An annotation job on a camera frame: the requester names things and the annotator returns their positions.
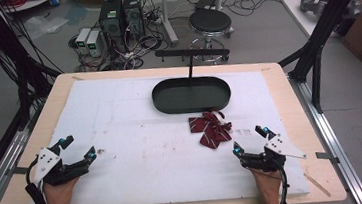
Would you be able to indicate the person's right hand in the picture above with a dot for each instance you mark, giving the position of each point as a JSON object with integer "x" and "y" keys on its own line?
{"x": 268, "y": 187}

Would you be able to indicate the white power supply unit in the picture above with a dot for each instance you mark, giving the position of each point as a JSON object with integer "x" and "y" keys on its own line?
{"x": 94, "y": 43}
{"x": 82, "y": 39}

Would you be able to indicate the person's left hand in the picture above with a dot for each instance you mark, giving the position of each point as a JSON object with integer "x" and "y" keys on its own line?
{"x": 59, "y": 200}

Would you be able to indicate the black metal frame post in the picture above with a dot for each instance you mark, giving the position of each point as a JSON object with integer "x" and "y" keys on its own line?
{"x": 13, "y": 48}
{"x": 326, "y": 27}

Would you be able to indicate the black computer tower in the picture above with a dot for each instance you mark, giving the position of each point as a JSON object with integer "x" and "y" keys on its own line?
{"x": 133, "y": 12}
{"x": 111, "y": 21}

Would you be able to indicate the white foam mat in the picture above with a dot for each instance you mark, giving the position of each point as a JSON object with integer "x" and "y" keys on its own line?
{"x": 159, "y": 141}

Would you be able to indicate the dark red striped bow tie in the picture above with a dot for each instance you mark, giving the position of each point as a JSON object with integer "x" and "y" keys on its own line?
{"x": 212, "y": 129}

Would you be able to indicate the grey desk leg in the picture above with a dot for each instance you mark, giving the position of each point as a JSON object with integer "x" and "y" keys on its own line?
{"x": 166, "y": 16}

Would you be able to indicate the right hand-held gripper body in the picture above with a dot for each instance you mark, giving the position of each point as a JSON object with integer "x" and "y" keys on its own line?
{"x": 274, "y": 153}

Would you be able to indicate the white low table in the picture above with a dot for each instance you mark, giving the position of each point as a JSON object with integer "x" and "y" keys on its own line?
{"x": 296, "y": 14}

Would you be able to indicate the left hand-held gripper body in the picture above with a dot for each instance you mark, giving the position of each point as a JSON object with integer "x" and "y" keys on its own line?
{"x": 52, "y": 166}

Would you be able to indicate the wooden stick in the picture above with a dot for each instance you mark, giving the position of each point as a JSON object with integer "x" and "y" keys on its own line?
{"x": 317, "y": 185}

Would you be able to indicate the black round stool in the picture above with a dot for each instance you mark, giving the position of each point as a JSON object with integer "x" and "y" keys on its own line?
{"x": 210, "y": 29}

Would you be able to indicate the black oval tray rack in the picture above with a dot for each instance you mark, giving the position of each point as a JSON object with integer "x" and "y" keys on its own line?
{"x": 190, "y": 91}

